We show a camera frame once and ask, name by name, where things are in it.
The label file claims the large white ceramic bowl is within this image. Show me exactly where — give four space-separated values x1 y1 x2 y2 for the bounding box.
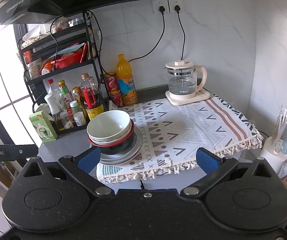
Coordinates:
86 110 131 142

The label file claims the black metal kitchen rack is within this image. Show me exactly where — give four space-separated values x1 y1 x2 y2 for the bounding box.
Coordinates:
17 11 109 134

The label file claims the red rimmed black bowl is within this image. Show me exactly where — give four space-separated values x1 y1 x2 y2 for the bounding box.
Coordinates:
88 121 135 155

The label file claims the green white carton box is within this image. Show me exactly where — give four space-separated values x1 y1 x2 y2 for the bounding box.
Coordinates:
29 110 58 142

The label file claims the white chopstick holder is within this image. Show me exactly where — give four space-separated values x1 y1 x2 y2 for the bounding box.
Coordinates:
259 106 287 174

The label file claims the patterned white table cloth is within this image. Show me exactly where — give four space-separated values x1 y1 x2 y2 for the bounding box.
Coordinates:
96 95 263 184

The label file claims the dark soy sauce bottle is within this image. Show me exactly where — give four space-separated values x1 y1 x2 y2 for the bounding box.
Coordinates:
80 73 104 121

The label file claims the green label sauce bottle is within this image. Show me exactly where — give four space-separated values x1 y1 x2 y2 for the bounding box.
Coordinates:
58 80 76 126

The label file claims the cream kettle base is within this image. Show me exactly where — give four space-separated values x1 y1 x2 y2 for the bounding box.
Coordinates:
165 88 211 106

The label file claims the red snack can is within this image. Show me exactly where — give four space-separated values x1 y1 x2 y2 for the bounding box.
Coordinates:
104 72 124 107

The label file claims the glass electric kettle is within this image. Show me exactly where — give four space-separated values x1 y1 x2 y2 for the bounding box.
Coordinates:
166 60 207 95

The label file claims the orange juice bottle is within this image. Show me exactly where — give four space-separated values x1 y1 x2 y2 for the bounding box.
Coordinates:
116 54 137 106

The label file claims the red plastic basket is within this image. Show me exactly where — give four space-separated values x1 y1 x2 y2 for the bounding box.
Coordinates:
50 43 88 69

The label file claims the black kettle power cable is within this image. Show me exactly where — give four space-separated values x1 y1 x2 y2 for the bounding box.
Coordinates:
174 4 186 62

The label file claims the white wall socket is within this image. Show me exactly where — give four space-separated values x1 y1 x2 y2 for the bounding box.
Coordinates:
152 0 184 14

